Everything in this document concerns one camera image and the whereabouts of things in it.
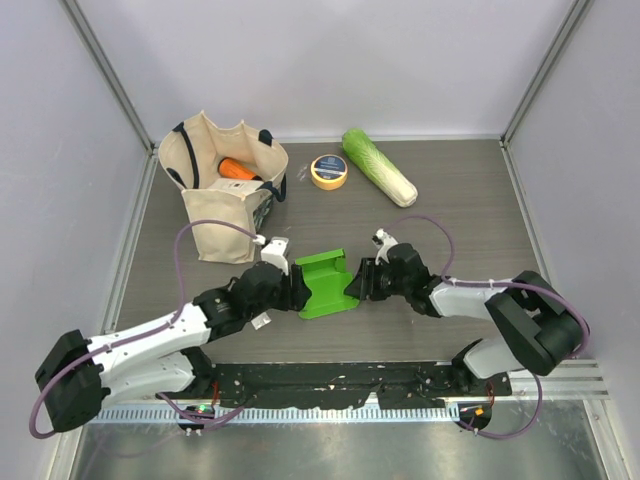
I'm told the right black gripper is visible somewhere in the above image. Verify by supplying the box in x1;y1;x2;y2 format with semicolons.
345;257;411;301

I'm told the green paper box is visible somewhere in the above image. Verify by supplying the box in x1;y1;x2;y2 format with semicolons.
295;249;360;320

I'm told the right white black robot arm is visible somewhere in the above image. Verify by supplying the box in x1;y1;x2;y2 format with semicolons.
344;243;590;395

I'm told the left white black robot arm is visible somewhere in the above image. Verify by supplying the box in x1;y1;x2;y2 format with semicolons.
29;261;312;439

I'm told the small clear plastic bag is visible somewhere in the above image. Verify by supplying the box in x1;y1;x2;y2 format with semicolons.
251;312;272;330

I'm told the napa cabbage toy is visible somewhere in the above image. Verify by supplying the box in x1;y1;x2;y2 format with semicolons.
342;128;418;208

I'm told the yellow masking tape roll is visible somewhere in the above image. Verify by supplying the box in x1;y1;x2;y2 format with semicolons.
310;154;348;191

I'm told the beige canvas tote bag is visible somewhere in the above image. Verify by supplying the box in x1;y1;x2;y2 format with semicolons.
158;112;289;264

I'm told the orange bottle in bag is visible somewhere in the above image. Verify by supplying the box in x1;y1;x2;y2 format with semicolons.
217;157;262;181

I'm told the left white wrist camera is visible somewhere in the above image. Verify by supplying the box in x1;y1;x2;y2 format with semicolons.
260;236;289;275

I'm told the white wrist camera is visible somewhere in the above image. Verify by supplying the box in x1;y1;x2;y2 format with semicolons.
260;236;289;275
372;228;398;265

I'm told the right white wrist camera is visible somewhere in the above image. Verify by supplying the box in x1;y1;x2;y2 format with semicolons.
372;228;398;265

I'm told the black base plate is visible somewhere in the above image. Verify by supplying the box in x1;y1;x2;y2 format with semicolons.
205;362;512;410

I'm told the white slotted cable duct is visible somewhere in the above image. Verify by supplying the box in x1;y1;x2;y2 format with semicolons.
90;402;459;425

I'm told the aluminium frame rail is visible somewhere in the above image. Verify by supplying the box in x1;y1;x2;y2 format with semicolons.
509;359;609;401

